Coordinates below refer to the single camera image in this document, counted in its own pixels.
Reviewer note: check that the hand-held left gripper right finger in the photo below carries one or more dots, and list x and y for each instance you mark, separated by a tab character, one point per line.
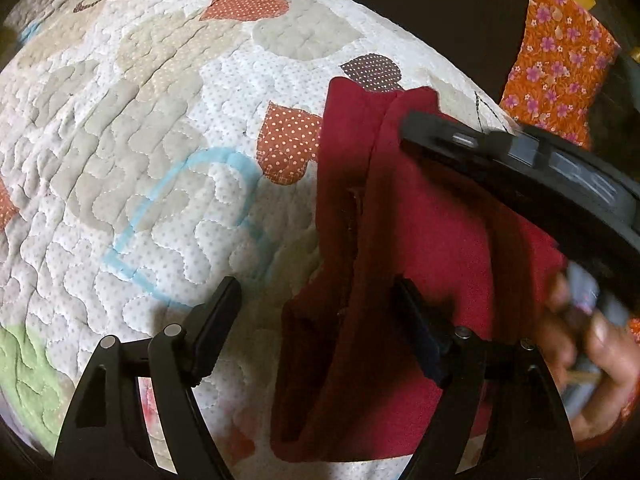
425	345

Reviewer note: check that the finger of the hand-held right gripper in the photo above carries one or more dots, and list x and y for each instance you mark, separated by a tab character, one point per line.
440	135

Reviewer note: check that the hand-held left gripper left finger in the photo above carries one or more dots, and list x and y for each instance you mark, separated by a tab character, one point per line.
205	347

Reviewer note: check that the dark red shirt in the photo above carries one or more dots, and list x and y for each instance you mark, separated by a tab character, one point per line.
440	240

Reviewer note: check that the person's right hand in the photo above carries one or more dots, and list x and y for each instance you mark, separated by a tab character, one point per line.
607	342

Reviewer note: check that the dark brown cushion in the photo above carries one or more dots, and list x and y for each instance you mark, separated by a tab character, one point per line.
450	20

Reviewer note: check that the orange floral cloth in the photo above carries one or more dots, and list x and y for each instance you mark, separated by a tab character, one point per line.
555	60

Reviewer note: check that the patchwork quilted blanket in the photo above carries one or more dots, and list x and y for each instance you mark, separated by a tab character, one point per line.
150	160

